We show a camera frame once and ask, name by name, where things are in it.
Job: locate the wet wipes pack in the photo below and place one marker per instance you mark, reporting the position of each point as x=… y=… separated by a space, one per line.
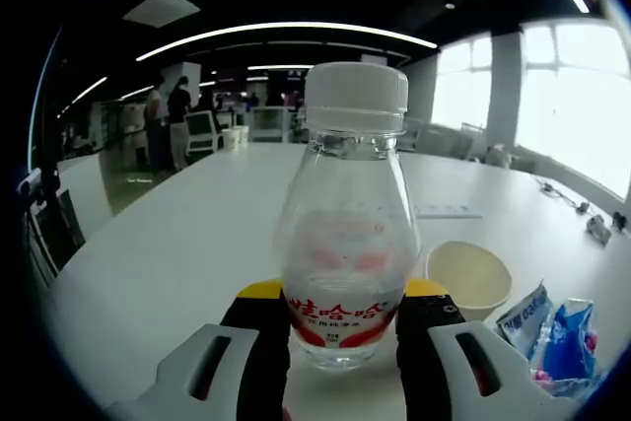
x=525 y=322

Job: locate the white office chair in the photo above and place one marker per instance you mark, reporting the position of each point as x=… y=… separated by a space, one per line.
x=202 y=132

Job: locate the small black object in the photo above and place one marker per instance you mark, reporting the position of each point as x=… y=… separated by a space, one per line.
x=619 y=221

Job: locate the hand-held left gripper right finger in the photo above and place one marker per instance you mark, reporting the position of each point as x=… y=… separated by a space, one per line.
x=424 y=357

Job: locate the blue tissue pack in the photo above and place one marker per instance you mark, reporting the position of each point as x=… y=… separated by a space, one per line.
x=567 y=342

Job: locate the large white paper cup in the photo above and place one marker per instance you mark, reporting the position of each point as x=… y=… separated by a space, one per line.
x=230 y=139
x=243 y=135

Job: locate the black stand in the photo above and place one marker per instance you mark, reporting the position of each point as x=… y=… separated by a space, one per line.
x=54 y=229

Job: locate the clear water bottle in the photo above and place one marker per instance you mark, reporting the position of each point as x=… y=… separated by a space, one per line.
x=345 y=224

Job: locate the long ceiling light strip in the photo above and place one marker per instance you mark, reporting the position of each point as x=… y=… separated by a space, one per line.
x=286 y=29

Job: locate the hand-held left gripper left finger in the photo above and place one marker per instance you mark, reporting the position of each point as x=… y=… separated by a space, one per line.
x=256 y=357

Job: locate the white ceiling panel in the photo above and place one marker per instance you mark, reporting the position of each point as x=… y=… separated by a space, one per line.
x=160 y=8

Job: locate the white device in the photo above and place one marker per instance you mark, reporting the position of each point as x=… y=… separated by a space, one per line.
x=599 y=229

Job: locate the white table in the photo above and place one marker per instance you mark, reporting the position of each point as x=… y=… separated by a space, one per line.
x=197 y=243

